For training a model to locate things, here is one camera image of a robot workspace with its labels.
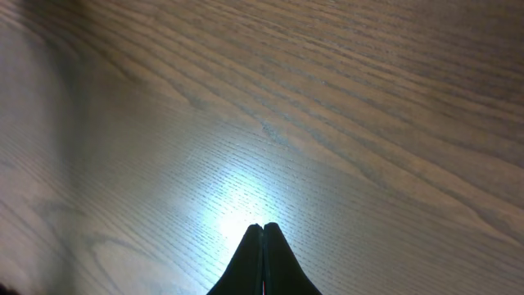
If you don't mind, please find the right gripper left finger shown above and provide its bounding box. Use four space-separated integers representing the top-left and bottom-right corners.
208 224 263 295

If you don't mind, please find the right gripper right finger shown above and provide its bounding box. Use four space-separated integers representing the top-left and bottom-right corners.
263 222 321 295

